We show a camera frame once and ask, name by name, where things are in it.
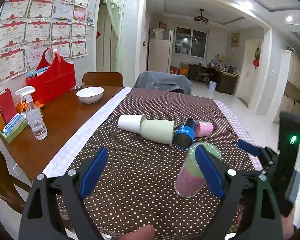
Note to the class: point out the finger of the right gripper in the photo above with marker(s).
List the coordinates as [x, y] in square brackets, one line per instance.
[252, 149]

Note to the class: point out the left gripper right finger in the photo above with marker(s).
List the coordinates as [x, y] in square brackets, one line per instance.
[261, 217]

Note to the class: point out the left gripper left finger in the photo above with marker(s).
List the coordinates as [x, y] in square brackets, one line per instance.
[41, 218]

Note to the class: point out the pink green glass cup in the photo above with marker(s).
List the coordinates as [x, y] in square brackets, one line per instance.
[190, 178]

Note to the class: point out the blue black metal cup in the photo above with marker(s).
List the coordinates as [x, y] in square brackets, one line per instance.
[185, 134]

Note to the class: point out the pale green cup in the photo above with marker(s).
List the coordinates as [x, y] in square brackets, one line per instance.
[160, 131]

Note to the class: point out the white paper cup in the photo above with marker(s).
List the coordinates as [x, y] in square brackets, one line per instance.
[131, 123]

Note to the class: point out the right hand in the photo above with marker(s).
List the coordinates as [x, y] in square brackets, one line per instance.
[288, 228]

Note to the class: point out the left hand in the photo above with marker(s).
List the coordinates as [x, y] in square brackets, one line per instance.
[144, 233]

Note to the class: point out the wooden chair left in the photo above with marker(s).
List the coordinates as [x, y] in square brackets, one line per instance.
[8, 192]

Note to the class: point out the white door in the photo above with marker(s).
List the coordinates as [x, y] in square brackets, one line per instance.
[250, 66]

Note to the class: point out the dark wooden desk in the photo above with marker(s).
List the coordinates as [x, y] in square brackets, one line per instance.
[226, 82]

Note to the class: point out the green tray organizer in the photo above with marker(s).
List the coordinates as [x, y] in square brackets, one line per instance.
[14, 133]

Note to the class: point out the white bucket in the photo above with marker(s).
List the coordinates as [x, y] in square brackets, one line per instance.
[212, 86]

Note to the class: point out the brown polka dot tablecloth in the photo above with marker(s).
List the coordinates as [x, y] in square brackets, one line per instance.
[137, 185]

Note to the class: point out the wooden desk chair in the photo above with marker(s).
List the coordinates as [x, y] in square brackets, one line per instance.
[202, 74]

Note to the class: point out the blue white box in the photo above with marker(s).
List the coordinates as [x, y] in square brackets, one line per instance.
[14, 123]

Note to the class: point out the clear spray bottle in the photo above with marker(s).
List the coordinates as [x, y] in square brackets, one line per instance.
[33, 113]

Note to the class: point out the small framed picture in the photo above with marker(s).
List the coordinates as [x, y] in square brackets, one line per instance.
[235, 38]

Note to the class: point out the chair with grey cover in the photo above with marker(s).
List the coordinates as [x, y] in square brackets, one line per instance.
[164, 82]

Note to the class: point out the white ceramic bowl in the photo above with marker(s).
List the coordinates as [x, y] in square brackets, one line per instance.
[90, 95]

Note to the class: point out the window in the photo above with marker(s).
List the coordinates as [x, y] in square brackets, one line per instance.
[190, 42]

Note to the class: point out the red felt bag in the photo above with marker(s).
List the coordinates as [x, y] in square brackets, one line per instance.
[58, 79]

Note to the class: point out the wooden chair back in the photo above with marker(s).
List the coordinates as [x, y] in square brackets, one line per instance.
[112, 79]

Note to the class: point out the ceiling fan lamp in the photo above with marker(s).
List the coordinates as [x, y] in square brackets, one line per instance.
[201, 18]

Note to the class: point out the award certificate bottom left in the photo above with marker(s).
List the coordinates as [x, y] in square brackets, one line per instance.
[12, 64]

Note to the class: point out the award certificate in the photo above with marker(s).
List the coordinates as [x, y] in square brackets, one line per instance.
[14, 9]
[12, 34]
[12, 64]

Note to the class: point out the white refrigerator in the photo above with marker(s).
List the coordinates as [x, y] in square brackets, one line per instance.
[160, 50]

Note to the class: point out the award certificate middle left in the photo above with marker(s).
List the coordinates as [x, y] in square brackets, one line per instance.
[12, 34]

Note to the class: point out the award certificate upper left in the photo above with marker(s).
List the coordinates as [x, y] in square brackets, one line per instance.
[14, 9]

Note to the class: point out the green door curtain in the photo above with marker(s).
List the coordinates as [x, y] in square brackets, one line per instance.
[115, 10]

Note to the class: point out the cream wall cabinet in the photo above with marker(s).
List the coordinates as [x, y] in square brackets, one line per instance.
[289, 84]

